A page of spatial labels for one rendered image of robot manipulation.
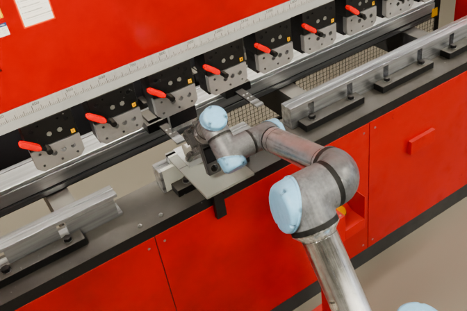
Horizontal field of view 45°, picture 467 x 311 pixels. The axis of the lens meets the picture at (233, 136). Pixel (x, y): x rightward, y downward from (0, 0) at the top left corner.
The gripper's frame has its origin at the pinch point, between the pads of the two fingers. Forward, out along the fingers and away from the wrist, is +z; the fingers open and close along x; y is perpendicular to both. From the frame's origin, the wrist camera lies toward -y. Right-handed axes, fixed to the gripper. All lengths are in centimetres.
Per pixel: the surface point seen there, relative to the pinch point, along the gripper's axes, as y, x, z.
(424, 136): -29, -105, 27
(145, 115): 26.5, 4.7, 19.2
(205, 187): -11.4, 4.7, -8.9
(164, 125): 19.6, 0.5, 17.2
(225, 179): -12.1, -2.2, -9.4
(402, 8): 19, -100, -9
